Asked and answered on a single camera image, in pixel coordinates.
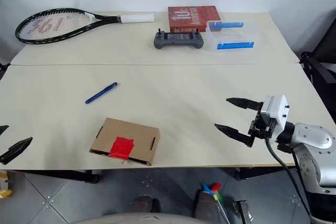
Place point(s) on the clear container with blue clips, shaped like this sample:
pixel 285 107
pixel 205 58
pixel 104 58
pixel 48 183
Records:
pixel 236 46

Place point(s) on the brown cardboard box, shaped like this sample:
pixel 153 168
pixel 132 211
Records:
pixel 126 132

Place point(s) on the white and yellow carton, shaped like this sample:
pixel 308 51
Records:
pixel 5 192

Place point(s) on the dark grey rounded shape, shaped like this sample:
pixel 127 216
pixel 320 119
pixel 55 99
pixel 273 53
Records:
pixel 207 205
pixel 143 204

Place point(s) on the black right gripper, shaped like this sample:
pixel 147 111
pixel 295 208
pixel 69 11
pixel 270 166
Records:
pixel 260 127

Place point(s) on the grey curved robot body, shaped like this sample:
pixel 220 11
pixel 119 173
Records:
pixel 141 218

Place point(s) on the black table base bar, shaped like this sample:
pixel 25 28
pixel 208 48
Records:
pixel 78 176
pixel 252 172

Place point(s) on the grey handheld remote controller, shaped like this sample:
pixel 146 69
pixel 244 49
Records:
pixel 178 43

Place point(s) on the black tennis racket white grip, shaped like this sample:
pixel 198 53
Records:
pixel 136 18

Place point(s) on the red book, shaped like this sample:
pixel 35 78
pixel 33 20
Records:
pixel 189 15

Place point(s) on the colourful feather duster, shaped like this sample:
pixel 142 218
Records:
pixel 212 190

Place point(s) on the black metal bracket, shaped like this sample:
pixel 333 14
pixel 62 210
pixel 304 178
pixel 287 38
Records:
pixel 242 212

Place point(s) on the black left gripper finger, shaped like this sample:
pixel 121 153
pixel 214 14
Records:
pixel 3 129
pixel 15 149

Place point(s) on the red tape strip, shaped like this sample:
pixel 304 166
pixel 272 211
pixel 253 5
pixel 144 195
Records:
pixel 120 148

